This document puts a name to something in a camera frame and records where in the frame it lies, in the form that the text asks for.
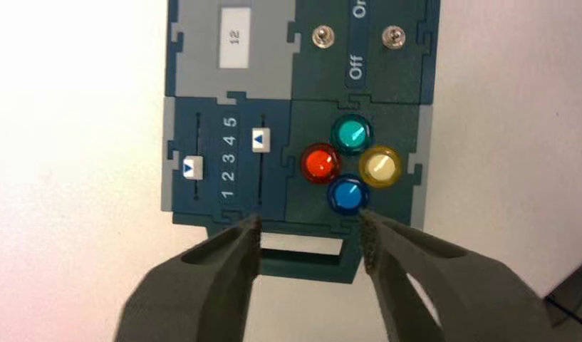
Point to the red round push button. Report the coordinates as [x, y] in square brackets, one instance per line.
[320, 163]

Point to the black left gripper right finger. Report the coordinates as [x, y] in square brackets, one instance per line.
[484, 302]

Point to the dark teal grey control box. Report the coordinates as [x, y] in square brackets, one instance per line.
[319, 85]

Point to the white number display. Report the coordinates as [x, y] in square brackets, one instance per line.
[234, 37]

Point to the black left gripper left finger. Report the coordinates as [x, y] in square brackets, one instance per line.
[201, 288]

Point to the green round push button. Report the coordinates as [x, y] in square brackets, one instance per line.
[351, 134]

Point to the yellow round push button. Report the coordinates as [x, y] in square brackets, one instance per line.
[380, 167]

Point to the blue round push button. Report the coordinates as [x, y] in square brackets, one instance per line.
[348, 195]

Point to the white slider knob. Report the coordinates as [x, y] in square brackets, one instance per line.
[192, 167]
[261, 139]

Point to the metal toggle switch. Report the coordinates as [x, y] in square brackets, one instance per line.
[393, 37]
[322, 36]

